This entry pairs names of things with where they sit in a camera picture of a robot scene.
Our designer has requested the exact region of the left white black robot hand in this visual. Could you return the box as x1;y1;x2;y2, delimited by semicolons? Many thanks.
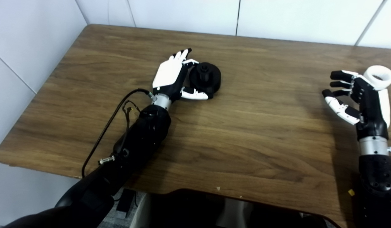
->
150;48;209;111

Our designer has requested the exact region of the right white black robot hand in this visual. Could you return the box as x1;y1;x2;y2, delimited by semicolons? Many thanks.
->
321;70;391;156

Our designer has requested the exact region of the white plastic ring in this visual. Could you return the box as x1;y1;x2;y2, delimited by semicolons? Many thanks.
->
363;65;391;92

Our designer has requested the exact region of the round black plastic part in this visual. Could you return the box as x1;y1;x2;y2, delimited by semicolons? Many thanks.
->
189;62;222;99

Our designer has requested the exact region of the black flat floor box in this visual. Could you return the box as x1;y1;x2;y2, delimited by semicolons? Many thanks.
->
115;188;136;219

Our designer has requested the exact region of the glossy black robot torso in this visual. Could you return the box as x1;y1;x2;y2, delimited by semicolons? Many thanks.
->
129;189;341;228

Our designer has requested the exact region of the left thin black arm wire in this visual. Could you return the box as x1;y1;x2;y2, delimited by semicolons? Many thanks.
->
121;101;140;152

